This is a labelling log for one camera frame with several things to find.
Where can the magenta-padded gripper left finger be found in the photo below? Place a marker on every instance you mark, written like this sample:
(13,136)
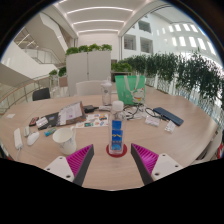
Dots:
(62,166)

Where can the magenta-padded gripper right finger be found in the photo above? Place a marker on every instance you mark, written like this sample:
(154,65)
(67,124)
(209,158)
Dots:
(165,165)

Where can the clear blue-label water bottle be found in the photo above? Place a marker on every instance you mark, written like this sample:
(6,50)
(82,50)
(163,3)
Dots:
(116,135)

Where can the white mug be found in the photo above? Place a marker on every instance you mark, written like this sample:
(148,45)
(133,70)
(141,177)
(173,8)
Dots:
(65,140)

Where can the small teal packet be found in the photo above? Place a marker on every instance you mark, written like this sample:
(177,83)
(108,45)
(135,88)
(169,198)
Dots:
(50,132)

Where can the white plastic packet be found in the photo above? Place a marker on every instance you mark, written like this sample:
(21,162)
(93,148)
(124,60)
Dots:
(170,126)
(152,120)

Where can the white computer mouse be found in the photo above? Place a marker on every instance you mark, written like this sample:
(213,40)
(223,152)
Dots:
(32,138)

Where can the white chair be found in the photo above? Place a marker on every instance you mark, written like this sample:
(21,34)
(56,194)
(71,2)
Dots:
(90,87)
(208,150)

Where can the white card pack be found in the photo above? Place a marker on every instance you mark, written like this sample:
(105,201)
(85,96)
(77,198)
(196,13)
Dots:
(42,122)

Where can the black folder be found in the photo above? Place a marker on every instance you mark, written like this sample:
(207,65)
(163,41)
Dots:
(52,118)

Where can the small white oval device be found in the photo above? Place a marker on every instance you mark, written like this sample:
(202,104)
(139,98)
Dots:
(26,130)

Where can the open printed booklet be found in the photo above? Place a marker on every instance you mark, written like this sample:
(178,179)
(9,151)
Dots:
(71,113)

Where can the small red black device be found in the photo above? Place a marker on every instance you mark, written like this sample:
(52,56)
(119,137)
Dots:
(33,121)

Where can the colourful sticker sheet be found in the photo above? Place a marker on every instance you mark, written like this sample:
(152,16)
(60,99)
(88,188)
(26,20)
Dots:
(93,121)

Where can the black power adapter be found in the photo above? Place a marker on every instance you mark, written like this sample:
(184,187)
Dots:
(89,108)

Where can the white paper sheet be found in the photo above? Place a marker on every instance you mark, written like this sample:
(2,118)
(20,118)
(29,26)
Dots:
(10,116)

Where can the black chair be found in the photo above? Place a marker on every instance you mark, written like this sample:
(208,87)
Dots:
(41,94)

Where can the glass balcony railing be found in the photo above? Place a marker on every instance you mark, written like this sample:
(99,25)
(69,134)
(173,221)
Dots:
(16,95)

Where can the clear white-lid shaker bottle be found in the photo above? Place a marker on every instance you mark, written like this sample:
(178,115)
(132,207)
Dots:
(106,93)

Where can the potted green plants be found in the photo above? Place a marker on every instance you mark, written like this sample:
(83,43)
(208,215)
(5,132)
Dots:
(58,75)

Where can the green hedge row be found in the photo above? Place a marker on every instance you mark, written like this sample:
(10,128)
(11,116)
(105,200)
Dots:
(186,73)

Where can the white cabinet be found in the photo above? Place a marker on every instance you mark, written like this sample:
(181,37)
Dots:
(88,71)

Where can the green plants atop cabinet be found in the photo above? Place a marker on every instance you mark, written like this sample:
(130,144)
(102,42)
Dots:
(88,48)

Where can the ceiling light strips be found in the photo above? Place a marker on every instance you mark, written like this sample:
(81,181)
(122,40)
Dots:
(98,20)

